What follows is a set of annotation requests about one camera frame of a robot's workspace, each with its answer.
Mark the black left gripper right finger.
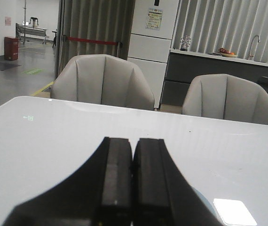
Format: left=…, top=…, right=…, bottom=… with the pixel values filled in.
left=133, top=138, right=221, bottom=226

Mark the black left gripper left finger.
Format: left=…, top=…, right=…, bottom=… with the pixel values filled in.
left=4, top=137, right=132, bottom=226

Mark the left beige armchair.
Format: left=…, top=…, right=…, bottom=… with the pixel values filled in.
left=50, top=54, right=155, bottom=110

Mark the beige armchair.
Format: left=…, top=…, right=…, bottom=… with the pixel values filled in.
left=50, top=54, right=155, bottom=110
left=182, top=73, right=268, bottom=125

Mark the right beige armchair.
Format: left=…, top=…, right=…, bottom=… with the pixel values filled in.
left=182, top=73, right=268, bottom=125

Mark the dark kitchen counter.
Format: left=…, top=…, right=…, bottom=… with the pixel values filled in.
left=161, top=50, right=268, bottom=106

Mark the red barrier tape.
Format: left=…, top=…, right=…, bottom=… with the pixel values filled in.
left=66, top=37, right=118, bottom=46

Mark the ferris wheel ornament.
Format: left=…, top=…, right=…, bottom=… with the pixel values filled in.
left=179, top=35, right=191, bottom=51

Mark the fruit bowl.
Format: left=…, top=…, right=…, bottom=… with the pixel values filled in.
left=218, top=48, right=237, bottom=57

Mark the chrome faucet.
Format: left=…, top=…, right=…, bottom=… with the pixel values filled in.
left=248, top=34, right=260, bottom=60

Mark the white refrigerator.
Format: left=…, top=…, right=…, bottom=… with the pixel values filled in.
left=127, top=0, right=179, bottom=108

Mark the grey curtain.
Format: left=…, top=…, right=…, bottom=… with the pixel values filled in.
left=55, top=0, right=135, bottom=76

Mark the refrigerator poster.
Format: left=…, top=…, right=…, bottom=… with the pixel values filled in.
left=145, top=8, right=163, bottom=31

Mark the background folding table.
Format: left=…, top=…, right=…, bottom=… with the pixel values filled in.
left=16, top=23, right=47, bottom=44

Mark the pink wall notice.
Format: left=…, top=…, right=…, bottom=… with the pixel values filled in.
left=5, top=16, right=11, bottom=26

